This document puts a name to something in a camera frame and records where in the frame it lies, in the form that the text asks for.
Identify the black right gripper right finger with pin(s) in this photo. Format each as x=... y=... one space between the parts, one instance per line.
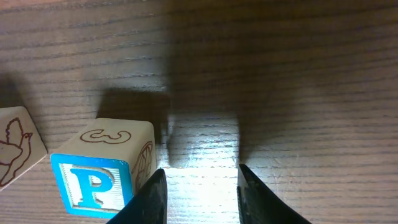
x=258 y=204

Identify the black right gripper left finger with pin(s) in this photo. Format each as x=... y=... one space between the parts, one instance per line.
x=148 y=206

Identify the blue P block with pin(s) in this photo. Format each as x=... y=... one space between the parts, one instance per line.
x=101 y=168

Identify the red I block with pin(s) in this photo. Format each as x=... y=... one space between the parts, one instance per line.
x=21 y=144

